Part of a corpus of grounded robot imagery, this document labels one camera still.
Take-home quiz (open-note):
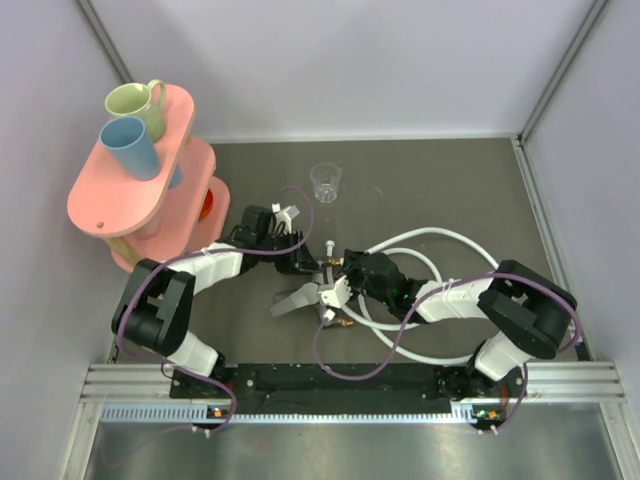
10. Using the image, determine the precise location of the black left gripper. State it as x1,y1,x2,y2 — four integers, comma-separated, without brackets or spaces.
257,228,322,274

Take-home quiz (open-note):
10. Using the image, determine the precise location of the white flexible hose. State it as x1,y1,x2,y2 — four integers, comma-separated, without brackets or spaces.
322,227,501,366

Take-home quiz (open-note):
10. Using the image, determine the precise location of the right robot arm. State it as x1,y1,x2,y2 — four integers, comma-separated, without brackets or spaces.
336,250,581,396

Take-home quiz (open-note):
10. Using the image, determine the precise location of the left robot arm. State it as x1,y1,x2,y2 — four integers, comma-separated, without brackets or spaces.
111,204,321,397

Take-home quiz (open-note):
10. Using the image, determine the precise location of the clear plastic cup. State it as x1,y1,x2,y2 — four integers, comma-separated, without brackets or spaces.
310,163,342,203

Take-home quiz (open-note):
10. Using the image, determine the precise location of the orange object on shelf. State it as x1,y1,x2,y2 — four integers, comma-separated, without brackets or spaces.
198,189,214,221

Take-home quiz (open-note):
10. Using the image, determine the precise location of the pink three-tier shelf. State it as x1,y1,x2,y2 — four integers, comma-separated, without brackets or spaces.
67,84,231,272

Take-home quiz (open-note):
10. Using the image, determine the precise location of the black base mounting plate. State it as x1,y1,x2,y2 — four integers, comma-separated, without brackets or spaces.
169,362,506,415

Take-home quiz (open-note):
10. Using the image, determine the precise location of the blue plastic cup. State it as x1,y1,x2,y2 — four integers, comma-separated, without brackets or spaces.
99,116,160,181

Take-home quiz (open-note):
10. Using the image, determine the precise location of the green ceramic mug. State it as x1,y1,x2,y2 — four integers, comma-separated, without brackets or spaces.
104,79,166,142

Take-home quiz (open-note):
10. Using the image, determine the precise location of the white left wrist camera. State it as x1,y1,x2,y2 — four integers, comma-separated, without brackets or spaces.
272,203,300,234

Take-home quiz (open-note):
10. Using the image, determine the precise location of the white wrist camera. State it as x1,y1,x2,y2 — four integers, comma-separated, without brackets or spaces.
318,276,352,326
272,203,300,234

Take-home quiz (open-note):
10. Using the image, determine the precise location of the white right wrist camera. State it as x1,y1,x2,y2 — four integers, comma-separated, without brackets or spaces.
318,276,352,326

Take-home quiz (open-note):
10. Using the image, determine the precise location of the grey slotted cable duct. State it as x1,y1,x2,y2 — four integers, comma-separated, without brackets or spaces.
100,403,478,425

